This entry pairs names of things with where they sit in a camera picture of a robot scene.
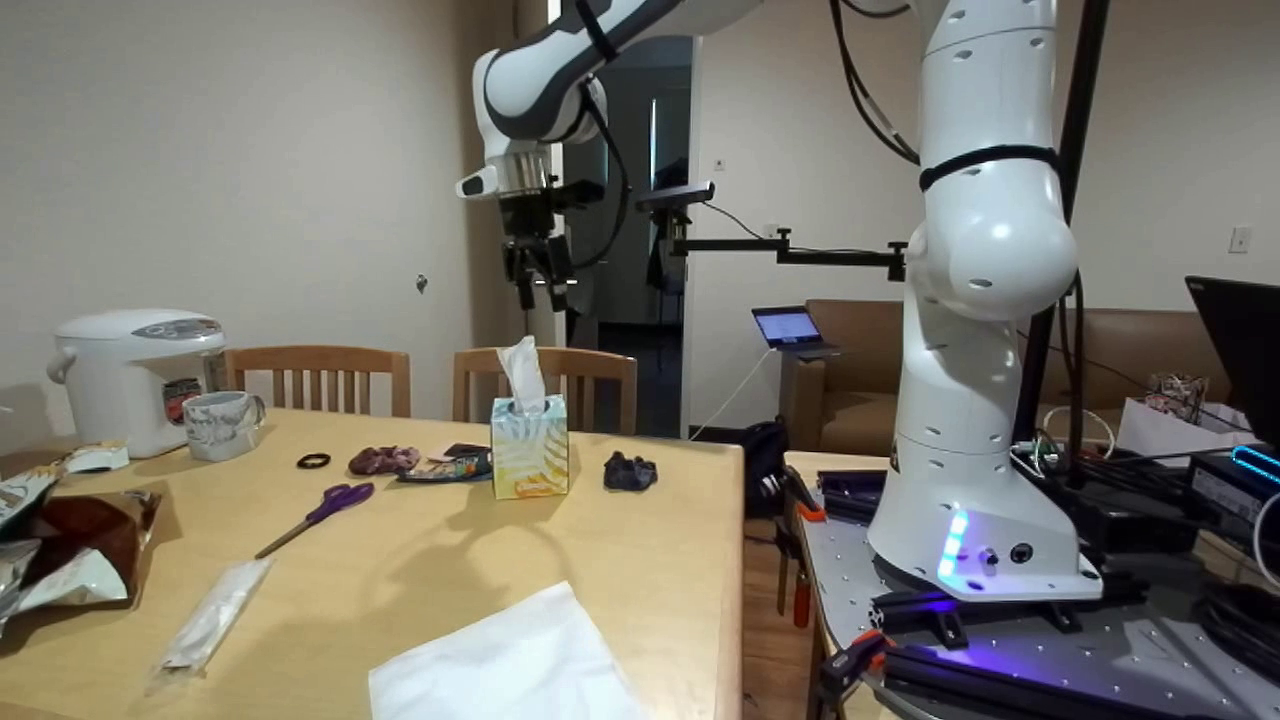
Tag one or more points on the wooden chair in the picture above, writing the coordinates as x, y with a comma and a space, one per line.
321, 357
603, 363

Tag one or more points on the black plastic tray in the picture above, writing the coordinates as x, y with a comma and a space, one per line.
855, 498

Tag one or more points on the dark teal wrapper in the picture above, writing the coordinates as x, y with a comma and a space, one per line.
441, 471

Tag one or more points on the orange black clamp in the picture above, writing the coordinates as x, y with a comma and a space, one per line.
802, 535
855, 663

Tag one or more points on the maroon scrunchie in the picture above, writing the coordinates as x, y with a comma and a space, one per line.
381, 460

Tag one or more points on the black scrunchie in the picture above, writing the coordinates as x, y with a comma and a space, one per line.
631, 472

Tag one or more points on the grey metal base plate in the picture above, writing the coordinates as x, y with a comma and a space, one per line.
1064, 663

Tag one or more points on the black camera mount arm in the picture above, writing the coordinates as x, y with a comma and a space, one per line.
824, 253

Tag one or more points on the small blue screen tablet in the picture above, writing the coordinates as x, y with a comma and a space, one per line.
786, 324

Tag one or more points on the silver foil snack bag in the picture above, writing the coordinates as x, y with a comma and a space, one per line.
21, 492

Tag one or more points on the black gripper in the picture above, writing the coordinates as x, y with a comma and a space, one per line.
540, 231

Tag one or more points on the small white wrapper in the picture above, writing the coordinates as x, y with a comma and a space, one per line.
95, 460

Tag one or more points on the black monitor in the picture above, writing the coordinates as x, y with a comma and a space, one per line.
1246, 346

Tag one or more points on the pastel patterned tissue box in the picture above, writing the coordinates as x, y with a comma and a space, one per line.
528, 452

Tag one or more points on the white wall outlet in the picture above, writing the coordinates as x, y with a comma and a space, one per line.
1238, 241

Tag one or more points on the crumpled silver white bag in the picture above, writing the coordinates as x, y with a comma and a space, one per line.
75, 583

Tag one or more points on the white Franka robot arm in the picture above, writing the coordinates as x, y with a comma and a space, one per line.
962, 467

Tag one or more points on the brown sofa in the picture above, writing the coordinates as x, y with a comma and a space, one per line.
855, 385

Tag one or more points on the clear plastic utensil packet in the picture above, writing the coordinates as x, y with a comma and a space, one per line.
214, 616

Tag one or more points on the white folded napkin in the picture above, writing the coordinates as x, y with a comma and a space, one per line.
504, 665

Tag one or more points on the white papers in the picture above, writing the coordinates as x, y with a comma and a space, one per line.
1161, 434

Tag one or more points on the white electric water boiler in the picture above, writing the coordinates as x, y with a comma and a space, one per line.
125, 385

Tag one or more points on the small black wall hook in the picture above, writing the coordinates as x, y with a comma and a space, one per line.
421, 280

